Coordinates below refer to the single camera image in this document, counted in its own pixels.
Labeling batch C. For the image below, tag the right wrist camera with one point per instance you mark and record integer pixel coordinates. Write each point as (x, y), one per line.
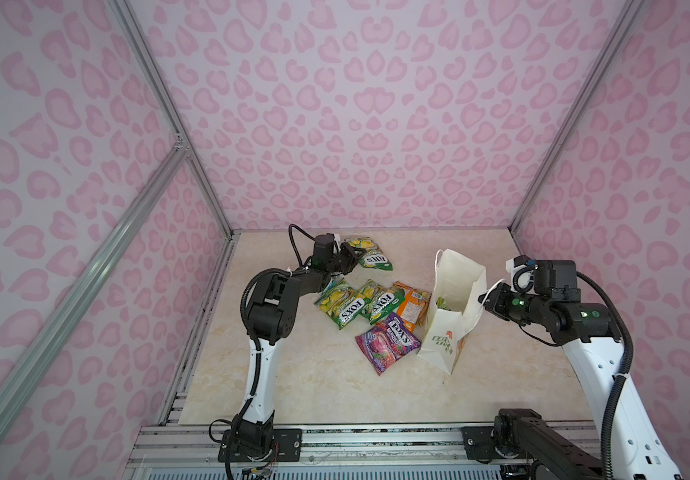
(521, 270)

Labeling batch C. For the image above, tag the orange candy bag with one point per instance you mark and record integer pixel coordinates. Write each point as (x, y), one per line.
(414, 306)

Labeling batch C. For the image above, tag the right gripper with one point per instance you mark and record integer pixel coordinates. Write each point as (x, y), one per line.
(497, 304)

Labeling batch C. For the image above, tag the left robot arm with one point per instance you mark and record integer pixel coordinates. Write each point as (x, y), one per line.
(268, 310)

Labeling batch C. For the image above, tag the white illustrated paper bag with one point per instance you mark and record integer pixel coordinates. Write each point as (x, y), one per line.
(461, 281)

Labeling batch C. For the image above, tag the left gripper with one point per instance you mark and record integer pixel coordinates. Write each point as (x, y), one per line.
(352, 258)

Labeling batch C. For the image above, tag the lime Fox's candy bag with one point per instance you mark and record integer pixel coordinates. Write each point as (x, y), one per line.
(343, 303)

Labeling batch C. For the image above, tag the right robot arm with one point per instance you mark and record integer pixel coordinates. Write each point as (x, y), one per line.
(584, 323)

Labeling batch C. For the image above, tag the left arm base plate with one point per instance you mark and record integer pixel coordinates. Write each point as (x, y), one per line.
(280, 444)

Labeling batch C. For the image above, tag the purple Fox's candy bag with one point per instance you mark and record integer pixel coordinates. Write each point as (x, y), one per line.
(387, 342)

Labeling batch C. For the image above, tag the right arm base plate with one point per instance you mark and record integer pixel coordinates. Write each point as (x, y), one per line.
(479, 444)

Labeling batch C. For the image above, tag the diagonal aluminium frame bar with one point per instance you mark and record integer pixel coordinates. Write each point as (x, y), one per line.
(36, 361)

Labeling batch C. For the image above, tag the aluminium mounting rail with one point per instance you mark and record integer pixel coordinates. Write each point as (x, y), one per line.
(329, 451)

